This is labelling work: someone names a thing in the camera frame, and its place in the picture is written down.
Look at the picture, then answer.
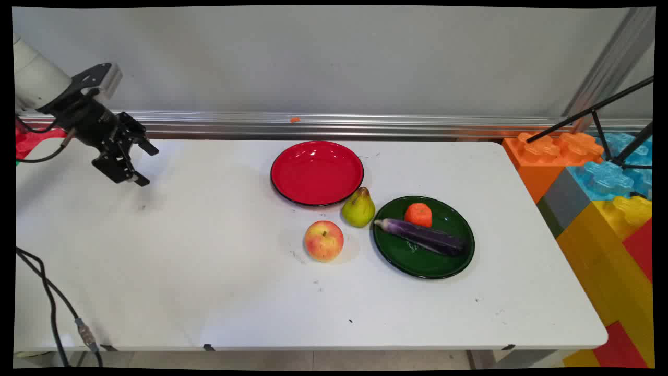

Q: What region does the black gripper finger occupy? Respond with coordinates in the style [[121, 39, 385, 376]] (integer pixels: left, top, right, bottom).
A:
[[91, 148, 152, 187], [117, 111, 160, 156]]

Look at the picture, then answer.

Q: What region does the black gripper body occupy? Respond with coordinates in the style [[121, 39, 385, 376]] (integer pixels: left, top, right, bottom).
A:
[[38, 89, 126, 155]]

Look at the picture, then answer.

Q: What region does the orange toy fruit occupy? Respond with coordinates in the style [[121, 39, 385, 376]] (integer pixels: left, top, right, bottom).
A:
[[404, 203, 433, 228]]

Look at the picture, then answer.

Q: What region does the red plate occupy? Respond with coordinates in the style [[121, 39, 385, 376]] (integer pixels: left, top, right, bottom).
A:
[[270, 140, 365, 207]]

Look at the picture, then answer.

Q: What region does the red yellow toy apple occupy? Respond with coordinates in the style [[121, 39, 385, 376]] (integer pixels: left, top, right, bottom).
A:
[[304, 220, 344, 263]]

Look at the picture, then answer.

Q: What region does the green toy pear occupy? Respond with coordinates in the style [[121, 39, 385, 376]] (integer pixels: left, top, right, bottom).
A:
[[342, 187, 376, 228]]

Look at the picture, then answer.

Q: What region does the purple toy eggplant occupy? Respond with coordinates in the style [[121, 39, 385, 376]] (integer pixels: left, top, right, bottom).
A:
[[374, 218, 467, 257]]

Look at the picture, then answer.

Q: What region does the dark green plate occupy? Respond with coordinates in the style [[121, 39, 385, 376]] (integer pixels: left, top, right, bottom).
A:
[[372, 196, 475, 280]]

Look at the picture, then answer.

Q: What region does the orange giant building block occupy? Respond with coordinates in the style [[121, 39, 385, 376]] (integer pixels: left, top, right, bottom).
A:
[[502, 132, 605, 204]]

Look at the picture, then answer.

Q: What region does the grey giant building block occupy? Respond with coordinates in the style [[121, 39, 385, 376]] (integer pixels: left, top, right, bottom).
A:
[[536, 167, 593, 239]]

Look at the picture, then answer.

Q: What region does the black tripod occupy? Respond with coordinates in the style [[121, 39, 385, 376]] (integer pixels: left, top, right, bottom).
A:
[[526, 76, 654, 171]]

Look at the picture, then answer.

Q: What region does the blue giant building block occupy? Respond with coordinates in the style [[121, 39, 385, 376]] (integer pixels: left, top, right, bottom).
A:
[[566, 132, 653, 202]]

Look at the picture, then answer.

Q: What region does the yellow giant building block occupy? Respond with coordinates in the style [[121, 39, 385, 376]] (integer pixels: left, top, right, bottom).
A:
[[556, 196, 654, 366]]

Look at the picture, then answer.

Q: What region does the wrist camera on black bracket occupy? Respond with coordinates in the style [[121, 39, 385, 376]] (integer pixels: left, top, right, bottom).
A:
[[70, 62, 124, 102]]

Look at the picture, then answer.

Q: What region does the thin black cable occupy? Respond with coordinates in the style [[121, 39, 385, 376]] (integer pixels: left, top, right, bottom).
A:
[[15, 117, 72, 367]]

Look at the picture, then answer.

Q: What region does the black cable with metal connector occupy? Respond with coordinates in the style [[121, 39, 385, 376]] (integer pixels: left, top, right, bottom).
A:
[[15, 130, 103, 367]]

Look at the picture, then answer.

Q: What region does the aluminium wall rail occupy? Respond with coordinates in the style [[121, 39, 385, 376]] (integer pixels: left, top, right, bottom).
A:
[[18, 110, 653, 140]]

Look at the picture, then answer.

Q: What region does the aluminium frame post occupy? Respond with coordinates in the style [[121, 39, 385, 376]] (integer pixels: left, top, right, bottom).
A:
[[563, 7, 656, 132]]

